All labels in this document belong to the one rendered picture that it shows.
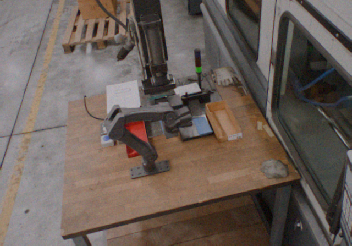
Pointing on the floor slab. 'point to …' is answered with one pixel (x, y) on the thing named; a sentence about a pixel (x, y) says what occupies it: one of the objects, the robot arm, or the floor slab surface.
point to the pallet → (77, 27)
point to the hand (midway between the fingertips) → (169, 132)
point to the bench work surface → (173, 184)
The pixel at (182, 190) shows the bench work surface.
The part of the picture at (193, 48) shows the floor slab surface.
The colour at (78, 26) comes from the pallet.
